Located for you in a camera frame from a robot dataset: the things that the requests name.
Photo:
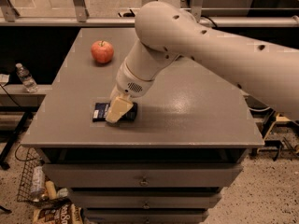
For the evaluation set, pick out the clear plastic water bottle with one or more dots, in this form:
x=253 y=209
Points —
x=26 y=78

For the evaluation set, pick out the black wire basket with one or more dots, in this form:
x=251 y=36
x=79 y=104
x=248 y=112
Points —
x=52 y=196

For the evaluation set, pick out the snack bag on floor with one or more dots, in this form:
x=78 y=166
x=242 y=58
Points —
x=65 y=214

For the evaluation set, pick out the red apple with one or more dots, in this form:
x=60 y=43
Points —
x=102 y=51

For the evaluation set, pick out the bottle in wire basket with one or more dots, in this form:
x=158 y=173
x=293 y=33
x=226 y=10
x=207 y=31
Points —
x=38 y=183

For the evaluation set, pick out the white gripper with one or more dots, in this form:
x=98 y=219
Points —
x=131 y=83

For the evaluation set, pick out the metal railing frame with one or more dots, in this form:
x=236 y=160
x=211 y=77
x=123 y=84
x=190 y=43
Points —
x=221 y=13

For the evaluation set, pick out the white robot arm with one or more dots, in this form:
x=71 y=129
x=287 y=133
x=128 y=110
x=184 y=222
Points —
x=266 y=71

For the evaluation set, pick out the dark blue snack bar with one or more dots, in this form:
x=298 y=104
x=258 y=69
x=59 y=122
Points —
x=100 y=112

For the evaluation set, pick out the grey drawer cabinet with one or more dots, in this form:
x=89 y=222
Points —
x=169 y=165

